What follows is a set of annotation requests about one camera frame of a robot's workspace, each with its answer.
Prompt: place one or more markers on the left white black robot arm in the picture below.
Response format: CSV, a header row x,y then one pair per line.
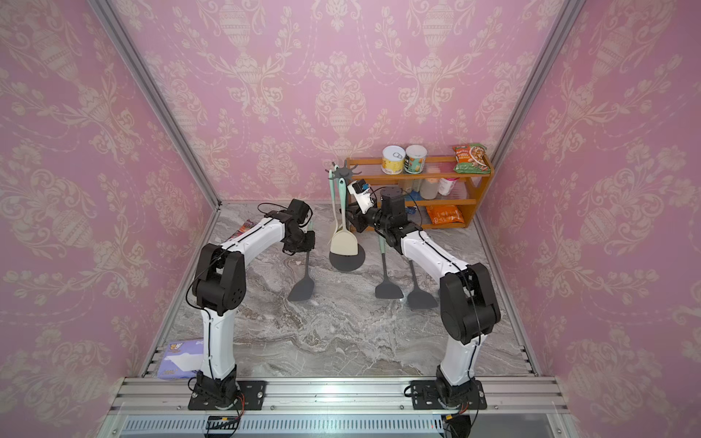
x,y
219,288

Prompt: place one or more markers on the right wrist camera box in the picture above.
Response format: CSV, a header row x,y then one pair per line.
x,y
363,194

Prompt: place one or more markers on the red green snack packet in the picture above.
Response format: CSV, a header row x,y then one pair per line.
x,y
471,158

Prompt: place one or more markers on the aluminium front rail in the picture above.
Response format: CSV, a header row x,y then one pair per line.
x,y
342,407

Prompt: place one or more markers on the cream spatula mint handle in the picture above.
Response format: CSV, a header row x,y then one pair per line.
x,y
344,243

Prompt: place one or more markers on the grey spatula mint handle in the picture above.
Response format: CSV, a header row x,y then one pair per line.
x,y
419,299
304,288
386,289

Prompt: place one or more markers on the purple candy bag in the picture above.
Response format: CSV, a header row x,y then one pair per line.
x,y
248,224

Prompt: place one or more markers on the grey utensil rack stand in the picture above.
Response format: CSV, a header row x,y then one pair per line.
x,y
342,263

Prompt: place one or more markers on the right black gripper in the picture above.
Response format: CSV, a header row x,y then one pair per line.
x,y
359,222

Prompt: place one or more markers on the purple tissue packet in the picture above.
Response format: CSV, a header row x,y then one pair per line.
x,y
181,360

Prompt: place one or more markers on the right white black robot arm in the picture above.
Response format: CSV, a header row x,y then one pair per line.
x,y
468,305

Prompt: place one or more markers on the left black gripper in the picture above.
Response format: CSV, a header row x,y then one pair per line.
x,y
307,247

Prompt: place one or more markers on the white pink bottle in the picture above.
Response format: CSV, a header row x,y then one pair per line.
x,y
446,185

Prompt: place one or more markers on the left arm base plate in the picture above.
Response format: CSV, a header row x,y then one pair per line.
x,y
243,396

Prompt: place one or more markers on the cream ladle mint handle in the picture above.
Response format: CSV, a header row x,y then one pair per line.
x,y
333,199

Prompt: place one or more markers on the wooden orange shelf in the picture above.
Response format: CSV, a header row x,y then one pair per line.
x,y
467,194

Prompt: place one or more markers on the green tin can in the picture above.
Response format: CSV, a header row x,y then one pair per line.
x,y
415,158

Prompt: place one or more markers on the orange snack packet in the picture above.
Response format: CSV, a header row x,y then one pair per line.
x,y
444,214

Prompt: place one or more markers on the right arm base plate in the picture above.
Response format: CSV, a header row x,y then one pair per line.
x,y
434,395

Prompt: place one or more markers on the white plastic bottle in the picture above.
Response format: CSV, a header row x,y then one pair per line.
x,y
429,186

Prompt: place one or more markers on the yellow tin can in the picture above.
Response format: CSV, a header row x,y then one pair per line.
x,y
393,160

